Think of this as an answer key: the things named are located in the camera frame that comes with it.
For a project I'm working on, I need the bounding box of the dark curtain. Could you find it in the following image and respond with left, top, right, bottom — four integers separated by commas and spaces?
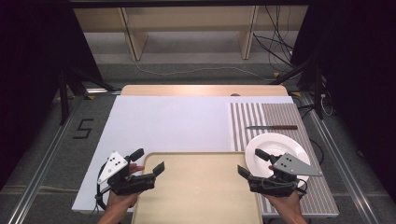
290, 0, 396, 203
0, 0, 105, 191

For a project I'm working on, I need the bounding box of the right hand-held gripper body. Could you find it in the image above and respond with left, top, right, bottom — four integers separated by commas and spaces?
248, 152, 324, 198

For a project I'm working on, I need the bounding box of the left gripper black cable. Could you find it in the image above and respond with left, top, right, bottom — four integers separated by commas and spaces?
92, 163, 110, 217

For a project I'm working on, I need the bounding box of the white board sheet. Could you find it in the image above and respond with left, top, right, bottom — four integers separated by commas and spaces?
71, 94, 295, 215

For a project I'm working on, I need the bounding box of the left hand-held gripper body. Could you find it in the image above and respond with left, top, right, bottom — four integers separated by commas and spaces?
96, 150, 156, 197

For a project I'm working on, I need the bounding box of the light wooden shelf unit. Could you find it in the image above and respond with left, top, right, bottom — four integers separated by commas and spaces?
72, 5, 310, 62

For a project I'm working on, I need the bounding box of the grey striped placemat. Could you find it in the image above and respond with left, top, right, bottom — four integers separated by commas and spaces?
229, 102, 341, 217

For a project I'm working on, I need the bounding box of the thin black floor cable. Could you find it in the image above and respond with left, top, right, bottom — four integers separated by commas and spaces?
308, 137, 325, 166

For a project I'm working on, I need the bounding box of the knife with brown handle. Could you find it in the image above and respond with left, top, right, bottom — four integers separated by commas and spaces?
245, 124, 299, 132

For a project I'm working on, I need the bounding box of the person's left hand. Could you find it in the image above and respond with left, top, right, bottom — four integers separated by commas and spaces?
105, 163, 146, 217

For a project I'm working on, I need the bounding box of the person's right hand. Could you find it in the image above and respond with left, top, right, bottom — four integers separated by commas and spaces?
263, 190, 304, 217

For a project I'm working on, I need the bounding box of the white floor cable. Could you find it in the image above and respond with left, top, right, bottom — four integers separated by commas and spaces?
130, 55, 276, 82

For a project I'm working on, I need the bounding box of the light wooden table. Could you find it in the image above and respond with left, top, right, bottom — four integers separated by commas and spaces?
120, 84, 290, 98

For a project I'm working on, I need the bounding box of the black metal stand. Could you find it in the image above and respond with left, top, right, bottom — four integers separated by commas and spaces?
57, 65, 119, 126
270, 57, 327, 121

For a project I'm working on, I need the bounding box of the aluminium floor rail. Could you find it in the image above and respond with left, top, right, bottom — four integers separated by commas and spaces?
299, 91, 381, 224
5, 92, 86, 224

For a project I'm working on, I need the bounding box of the white round plate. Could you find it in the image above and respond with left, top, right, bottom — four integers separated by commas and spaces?
244, 132, 312, 189

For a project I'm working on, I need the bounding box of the beige plastic tray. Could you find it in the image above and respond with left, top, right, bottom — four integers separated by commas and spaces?
131, 150, 264, 224

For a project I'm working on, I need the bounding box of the bundle of black cables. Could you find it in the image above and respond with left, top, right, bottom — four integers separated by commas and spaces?
252, 5, 301, 74

